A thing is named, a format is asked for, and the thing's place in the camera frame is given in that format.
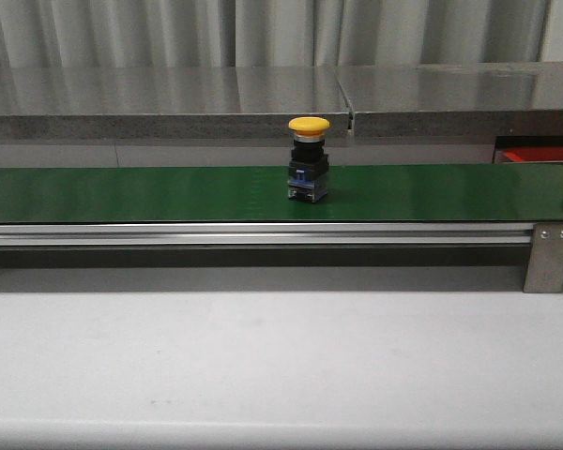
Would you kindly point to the green conveyor belt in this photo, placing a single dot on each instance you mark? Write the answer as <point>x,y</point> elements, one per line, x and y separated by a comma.
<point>428,192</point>

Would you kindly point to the red plastic tray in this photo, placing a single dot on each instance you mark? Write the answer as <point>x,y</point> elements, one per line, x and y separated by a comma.
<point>534,154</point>

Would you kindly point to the grey stone slab right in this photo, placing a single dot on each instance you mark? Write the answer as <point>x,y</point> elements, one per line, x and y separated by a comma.
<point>481,100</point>

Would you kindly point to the grey stone slab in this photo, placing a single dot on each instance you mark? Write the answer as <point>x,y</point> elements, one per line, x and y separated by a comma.
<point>481,100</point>
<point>165,103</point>

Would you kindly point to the grey stone slab left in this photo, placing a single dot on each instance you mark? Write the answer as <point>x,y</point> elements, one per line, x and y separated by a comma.
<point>165,103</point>

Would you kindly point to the white pleated curtain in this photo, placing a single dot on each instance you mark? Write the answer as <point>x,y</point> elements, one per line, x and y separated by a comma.
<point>121,34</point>

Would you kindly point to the steel conveyor support bracket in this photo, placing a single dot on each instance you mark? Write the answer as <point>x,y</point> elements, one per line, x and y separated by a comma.
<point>544,272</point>

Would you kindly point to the aluminium conveyor side rail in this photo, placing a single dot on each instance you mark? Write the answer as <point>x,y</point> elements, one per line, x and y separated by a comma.
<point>264,233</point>

